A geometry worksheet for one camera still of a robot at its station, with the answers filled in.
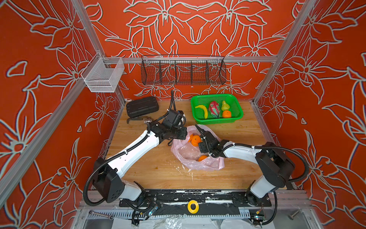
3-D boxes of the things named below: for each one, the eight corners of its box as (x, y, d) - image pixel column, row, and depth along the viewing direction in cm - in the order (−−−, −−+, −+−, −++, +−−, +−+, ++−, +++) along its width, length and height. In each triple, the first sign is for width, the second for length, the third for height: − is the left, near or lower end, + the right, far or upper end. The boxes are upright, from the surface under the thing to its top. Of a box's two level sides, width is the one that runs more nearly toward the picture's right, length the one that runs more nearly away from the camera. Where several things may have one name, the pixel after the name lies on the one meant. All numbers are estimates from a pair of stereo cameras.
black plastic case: (128, 119, 109) (126, 114, 104) (127, 105, 118) (125, 100, 114) (160, 112, 114) (159, 107, 109) (156, 99, 123) (155, 94, 118)
